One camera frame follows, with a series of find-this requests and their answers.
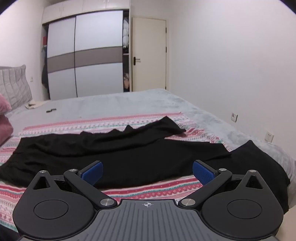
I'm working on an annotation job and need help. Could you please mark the grey quilted headboard cushion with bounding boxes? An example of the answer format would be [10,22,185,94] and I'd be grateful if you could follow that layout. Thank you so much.
[0,64,33,109]

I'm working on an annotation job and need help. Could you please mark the large pink pillow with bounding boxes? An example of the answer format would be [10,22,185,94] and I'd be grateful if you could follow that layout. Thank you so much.
[0,115,14,145]

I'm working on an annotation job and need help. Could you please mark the small pink pillow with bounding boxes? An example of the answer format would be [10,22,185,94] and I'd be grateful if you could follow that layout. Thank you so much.
[0,93,12,114]

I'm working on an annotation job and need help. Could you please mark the white sliding door wardrobe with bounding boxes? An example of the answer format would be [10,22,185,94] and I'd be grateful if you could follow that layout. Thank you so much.
[41,0,130,101]

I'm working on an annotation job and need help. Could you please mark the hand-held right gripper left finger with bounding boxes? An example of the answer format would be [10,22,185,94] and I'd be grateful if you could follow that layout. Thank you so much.
[27,161,117,208]

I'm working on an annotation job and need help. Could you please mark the bed with grey bedspread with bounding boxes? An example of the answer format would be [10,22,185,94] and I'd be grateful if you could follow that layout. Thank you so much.
[0,88,296,241]

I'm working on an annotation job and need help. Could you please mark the stack of white bedding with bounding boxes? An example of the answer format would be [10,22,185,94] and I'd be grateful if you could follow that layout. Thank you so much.
[122,17,129,48]

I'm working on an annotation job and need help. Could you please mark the cream door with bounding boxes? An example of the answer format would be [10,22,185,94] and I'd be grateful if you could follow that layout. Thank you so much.
[131,17,167,92]

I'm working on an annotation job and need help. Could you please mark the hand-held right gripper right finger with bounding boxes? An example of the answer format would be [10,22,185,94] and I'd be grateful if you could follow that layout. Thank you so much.
[178,160,270,208]

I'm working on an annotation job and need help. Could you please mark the beige cloth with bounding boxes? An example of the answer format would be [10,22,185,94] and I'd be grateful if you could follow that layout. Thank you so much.
[25,100,44,109]

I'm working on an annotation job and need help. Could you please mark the black pants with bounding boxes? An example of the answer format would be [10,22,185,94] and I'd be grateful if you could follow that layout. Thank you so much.
[0,116,290,215]

